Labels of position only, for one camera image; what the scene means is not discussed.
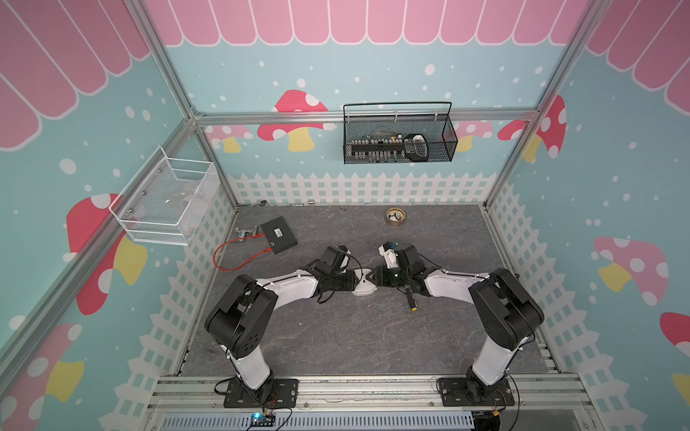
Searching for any black wire mesh basket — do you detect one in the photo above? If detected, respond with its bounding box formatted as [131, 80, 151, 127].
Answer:
[342, 102, 458, 164]

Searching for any white wire mesh basket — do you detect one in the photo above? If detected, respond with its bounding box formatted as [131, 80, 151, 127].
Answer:
[109, 147, 220, 246]

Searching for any white square alarm clock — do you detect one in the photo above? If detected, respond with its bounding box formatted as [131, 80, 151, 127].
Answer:
[352, 269, 377, 296]

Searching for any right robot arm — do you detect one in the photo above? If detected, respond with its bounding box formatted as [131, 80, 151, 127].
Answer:
[367, 242, 546, 397]

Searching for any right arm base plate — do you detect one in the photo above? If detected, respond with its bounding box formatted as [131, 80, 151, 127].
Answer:
[436, 377, 516, 411]

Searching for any black socket bit set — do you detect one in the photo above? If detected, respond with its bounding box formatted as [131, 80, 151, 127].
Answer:
[344, 136, 416, 163]

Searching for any brown tape roll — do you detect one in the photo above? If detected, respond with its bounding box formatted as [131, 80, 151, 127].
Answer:
[385, 208, 407, 226]

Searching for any black yellow screwdriver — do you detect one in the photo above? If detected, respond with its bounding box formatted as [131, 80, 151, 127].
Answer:
[405, 293, 418, 312]

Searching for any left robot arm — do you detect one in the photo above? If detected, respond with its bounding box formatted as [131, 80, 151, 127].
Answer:
[204, 246, 368, 399]

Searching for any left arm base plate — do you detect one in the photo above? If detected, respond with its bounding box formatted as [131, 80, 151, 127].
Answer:
[223, 377, 299, 409]

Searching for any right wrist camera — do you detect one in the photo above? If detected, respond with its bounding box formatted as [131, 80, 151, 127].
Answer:
[378, 242, 399, 269]

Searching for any red cable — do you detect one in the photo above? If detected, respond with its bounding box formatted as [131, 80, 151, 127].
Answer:
[212, 234, 273, 272]

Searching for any small green circuit board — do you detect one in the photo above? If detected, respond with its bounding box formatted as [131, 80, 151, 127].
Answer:
[248, 412, 276, 429]

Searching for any black box device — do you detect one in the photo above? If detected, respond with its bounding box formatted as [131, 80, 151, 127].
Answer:
[260, 217, 298, 254]

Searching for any metal clamp bracket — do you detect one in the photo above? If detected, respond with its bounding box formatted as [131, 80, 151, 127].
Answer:
[235, 226, 261, 242]

